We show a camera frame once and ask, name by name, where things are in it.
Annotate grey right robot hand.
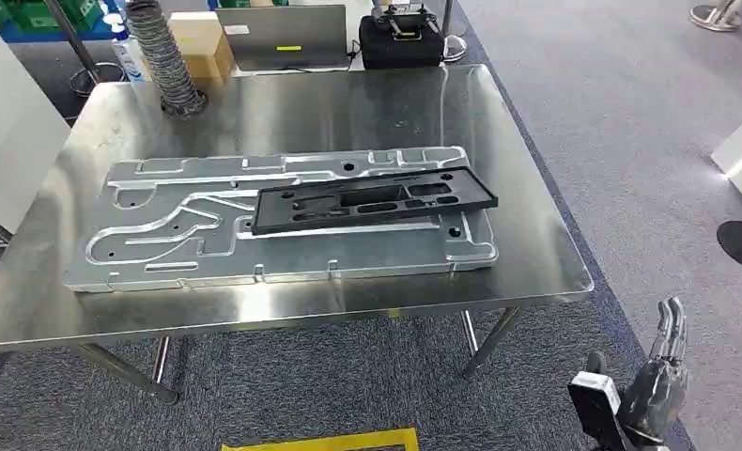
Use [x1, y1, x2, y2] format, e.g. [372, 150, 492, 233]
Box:
[618, 296, 690, 441]

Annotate black plastic plate frame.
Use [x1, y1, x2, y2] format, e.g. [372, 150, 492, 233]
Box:
[251, 165, 500, 237]

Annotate chrome stanchion base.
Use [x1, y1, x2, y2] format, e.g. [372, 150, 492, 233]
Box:
[688, 0, 742, 33]

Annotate black carrying case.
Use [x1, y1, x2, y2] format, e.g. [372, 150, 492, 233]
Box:
[358, 13, 445, 70]

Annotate black remote controller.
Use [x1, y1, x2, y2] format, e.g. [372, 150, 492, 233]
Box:
[377, 2, 441, 41]

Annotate stainless steel table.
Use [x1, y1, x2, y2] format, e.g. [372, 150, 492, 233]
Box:
[0, 64, 595, 406]

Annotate machined aluminium fixture plate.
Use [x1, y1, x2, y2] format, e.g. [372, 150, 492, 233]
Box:
[64, 146, 500, 294]

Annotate grey laptop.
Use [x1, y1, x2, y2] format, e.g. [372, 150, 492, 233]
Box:
[215, 5, 351, 73]

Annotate cardboard box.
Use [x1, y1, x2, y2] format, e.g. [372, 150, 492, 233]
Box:
[167, 10, 237, 95]

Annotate white plastic bottle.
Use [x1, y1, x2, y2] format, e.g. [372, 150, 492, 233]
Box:
[109, 22, 146, 86]

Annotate white cabinet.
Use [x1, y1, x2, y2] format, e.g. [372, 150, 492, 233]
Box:
[0, 22, 72, 235]

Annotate green crates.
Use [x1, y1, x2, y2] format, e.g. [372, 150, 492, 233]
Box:
[0, 0, 108, 32]

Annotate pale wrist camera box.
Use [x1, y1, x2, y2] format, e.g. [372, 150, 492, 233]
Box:
[566, 350, 635, 451]

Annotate chrome stanchion post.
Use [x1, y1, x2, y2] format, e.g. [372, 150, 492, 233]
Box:
[441, 0, 470, 64]
[42, 0, 127, 99]

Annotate grey ribbed hose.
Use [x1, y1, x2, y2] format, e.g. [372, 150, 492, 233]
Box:
[125, 0, 209, 118]

